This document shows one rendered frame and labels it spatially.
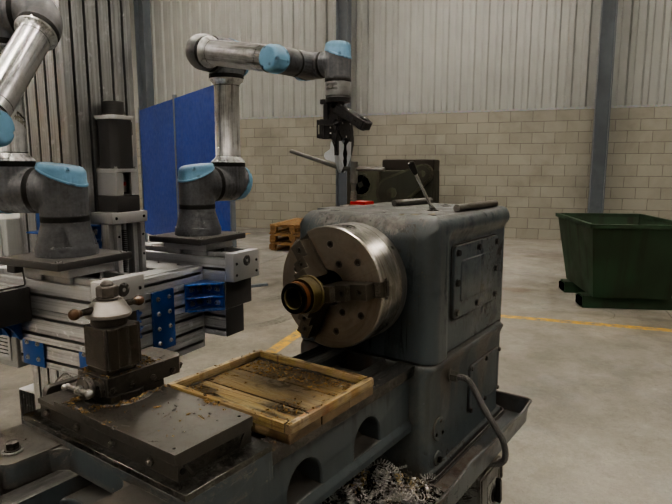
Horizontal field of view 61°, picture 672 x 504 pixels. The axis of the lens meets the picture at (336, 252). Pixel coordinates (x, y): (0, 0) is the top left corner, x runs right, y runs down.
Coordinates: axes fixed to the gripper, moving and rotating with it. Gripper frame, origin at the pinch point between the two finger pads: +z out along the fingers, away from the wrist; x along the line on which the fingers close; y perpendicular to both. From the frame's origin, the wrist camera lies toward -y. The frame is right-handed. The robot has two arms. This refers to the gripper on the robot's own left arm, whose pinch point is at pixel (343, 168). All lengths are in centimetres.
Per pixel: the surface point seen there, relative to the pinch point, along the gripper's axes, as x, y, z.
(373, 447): 27, -27, 67
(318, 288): 33.2, -15.0, 27.8
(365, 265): 24.0, -22.3, 22.9
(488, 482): -24, -39, 97
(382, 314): 22.8, -26.5, 34.7
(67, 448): 89, -2, 48
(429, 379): 8, -32, 55
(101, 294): 82, -3, 22
